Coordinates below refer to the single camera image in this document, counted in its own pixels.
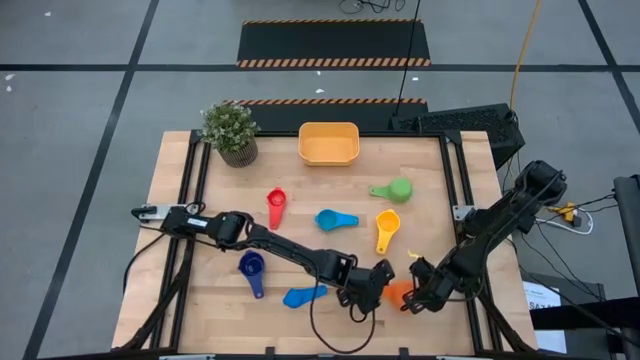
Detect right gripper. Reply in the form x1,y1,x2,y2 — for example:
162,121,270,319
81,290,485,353
402,259,454,315

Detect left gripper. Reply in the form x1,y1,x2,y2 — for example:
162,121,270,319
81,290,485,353
339,259,397,316

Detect orange measuring cup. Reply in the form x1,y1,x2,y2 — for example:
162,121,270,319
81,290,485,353
382,278,417,312

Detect yellow measuring cup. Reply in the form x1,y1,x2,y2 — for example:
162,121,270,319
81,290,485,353
374,208,402,256

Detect bright blue measuring cup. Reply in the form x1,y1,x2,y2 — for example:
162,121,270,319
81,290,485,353
282,284,329,309

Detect teal measuring cup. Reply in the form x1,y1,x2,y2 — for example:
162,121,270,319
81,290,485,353
314,208,360,233

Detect green measuring cup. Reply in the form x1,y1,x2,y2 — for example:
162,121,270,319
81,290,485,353
368,177,414,205

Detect dark blue measuring cup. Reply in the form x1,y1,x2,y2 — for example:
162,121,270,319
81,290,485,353
237,250,267,300

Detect red measuring cup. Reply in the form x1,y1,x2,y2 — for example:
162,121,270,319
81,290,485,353
265,186,288,232

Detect yellow-orange plastic basket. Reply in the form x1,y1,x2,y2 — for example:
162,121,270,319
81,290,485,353
297,121,361,168

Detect white paper sign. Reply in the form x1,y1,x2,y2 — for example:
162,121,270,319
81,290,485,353
522,280,569,355

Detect yellow plug connector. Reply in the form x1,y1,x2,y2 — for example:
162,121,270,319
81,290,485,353
547,201,577,225

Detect black perforated equipment box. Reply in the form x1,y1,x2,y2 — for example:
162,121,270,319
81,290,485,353
388,103,527,170

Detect black horizontal beam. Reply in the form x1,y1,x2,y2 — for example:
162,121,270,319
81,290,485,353
529,297,640,331

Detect black hazard-striped floor mat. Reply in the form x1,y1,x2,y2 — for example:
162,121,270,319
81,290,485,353
222,98,430,134
236,18,432,69

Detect green plant in striped pot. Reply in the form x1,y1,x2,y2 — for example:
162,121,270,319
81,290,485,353
199,102,261,169

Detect black left wrist camera cable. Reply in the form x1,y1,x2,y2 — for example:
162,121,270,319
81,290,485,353
308,259,377,355

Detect white cable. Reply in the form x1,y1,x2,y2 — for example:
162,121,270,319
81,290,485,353
535,208,596,236

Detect black aluminium table frame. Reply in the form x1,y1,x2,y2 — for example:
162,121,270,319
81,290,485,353
112,128,539,360

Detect dark grey post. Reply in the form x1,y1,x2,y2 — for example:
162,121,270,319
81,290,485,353
613,174,640,296

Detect black hanging cable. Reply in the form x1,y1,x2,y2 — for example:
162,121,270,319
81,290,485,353
394,0,422,117

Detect black floor cable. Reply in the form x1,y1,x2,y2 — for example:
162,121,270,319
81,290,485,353
122,230,169,297

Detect yellow hanging cable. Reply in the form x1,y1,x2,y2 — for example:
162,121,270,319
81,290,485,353
508,0,544,112

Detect black coiled floor cables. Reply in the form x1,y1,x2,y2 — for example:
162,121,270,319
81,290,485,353
338,0,407,15

